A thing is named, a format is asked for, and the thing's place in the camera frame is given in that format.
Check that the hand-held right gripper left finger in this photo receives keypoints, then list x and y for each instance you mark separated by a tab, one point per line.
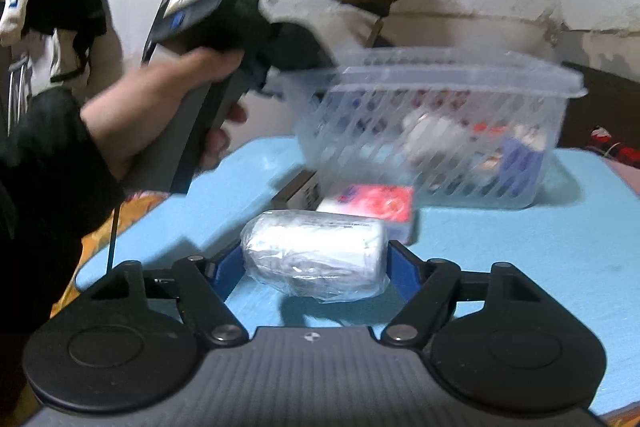
227	271

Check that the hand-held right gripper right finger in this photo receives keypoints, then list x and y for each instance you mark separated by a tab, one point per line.
401	268

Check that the white roll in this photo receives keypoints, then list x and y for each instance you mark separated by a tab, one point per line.
315	252

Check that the purple box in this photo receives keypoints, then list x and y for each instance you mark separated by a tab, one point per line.
522	159

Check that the red box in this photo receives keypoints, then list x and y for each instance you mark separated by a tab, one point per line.
487	129

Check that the clear plastic basket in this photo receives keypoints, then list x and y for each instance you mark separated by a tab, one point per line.
450	107

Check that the person's left forearm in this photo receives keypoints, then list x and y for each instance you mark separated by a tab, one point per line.
45	187

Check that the person's left hand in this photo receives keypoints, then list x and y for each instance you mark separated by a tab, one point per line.
145	112

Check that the red and white tissue pack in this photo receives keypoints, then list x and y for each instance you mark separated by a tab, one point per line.
372	204

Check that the grey striped small box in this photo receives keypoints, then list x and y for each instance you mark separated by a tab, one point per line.
300	192

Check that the orange floral blanket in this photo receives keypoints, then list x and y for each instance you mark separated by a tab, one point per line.
117	219

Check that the dark wooden headboard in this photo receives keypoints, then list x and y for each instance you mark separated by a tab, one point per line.
607	104

